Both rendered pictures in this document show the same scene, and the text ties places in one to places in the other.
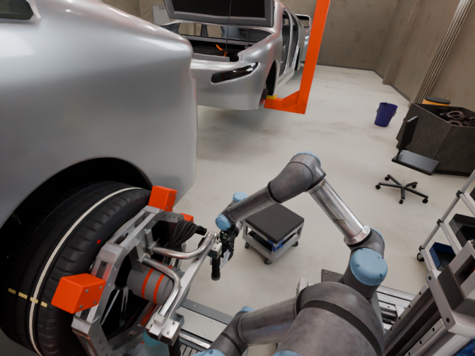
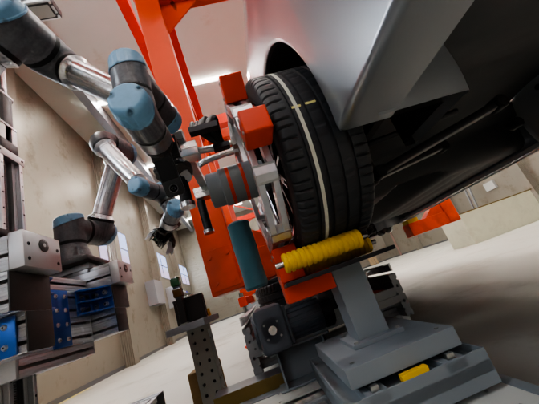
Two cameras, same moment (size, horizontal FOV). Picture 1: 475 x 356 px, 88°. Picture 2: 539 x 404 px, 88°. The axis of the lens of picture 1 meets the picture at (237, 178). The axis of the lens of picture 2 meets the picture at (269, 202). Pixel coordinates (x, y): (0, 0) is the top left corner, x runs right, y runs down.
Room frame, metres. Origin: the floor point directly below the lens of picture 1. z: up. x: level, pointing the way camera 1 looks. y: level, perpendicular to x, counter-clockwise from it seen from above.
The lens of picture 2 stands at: (1.46, -0.04, 0.44)
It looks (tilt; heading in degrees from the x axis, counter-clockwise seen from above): 18 degrees up; 156
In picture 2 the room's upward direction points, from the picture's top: 20 degrees counter-clockwise
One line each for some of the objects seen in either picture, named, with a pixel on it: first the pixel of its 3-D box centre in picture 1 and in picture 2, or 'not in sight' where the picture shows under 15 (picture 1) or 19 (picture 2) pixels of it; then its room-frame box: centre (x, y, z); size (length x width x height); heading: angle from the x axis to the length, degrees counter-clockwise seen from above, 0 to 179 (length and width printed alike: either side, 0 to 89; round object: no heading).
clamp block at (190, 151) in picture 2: (209, 247); (184, 153); (0.69, 0.09, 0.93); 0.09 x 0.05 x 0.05; 74
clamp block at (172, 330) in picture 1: (163, 328); (205, 192); (0.37, 0.19, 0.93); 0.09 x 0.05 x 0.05; 74
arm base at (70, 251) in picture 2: not in sight; (72, 255); (0.11, -0.37, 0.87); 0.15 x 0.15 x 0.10
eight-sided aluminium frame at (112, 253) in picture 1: (144, 276); (255, 177); (0.59, 0.34, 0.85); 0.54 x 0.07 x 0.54; 164
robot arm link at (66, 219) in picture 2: not in sight; (70, 229); (0.10, -0.37, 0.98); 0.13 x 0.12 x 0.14; 143
